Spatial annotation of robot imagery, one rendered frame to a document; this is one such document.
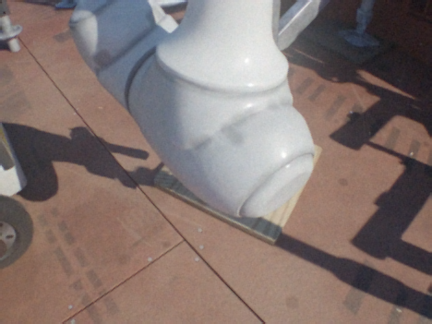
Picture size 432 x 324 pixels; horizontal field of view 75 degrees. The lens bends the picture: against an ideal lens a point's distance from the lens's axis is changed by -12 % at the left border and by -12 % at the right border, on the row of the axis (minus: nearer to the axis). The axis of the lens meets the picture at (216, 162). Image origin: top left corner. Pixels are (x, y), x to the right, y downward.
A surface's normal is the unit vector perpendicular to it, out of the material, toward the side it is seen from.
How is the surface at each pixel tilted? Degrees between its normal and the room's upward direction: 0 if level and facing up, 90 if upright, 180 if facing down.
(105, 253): 0
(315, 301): 0
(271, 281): 0
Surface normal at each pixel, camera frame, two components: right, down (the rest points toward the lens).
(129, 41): 0.50, 0.64
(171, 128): -0.69, 0.26
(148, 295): 0.00, -0.68
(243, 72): 0.26, -0.04
